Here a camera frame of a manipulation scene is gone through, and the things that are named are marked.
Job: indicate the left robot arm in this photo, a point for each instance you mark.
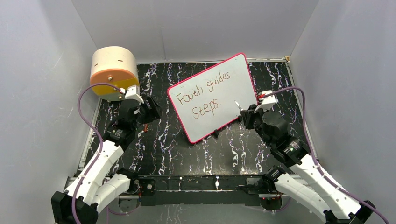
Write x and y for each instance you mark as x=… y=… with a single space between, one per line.
x=112 y=145

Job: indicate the brown marker cap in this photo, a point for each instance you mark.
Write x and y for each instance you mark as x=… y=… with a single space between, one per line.
x=144 y=128

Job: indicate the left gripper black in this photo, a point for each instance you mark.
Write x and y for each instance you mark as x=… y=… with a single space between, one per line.
x=153 y=114

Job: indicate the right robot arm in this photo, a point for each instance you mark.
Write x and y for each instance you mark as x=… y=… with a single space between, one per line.
x=338 y=207

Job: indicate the white whiteboard marker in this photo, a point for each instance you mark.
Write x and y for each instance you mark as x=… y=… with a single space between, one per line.
x=238 y=105

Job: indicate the beige orange cylindrical container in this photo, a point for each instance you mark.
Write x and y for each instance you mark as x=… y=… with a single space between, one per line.
x=113 y=67

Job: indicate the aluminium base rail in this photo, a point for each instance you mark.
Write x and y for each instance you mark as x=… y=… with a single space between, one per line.
x=198 y=190

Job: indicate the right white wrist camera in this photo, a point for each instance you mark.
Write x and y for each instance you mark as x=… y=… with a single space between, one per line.
x=266 y=101

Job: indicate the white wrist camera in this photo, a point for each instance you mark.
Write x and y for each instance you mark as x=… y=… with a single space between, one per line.
x=131 y=92
x=266 y=101

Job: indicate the pink framed whiteboard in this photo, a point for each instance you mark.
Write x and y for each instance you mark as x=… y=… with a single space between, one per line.
x=205 y=102

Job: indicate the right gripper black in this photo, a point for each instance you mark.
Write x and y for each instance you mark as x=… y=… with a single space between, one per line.
x=248 y=115

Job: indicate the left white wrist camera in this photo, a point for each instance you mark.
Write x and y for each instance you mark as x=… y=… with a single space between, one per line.
x=131 y=92

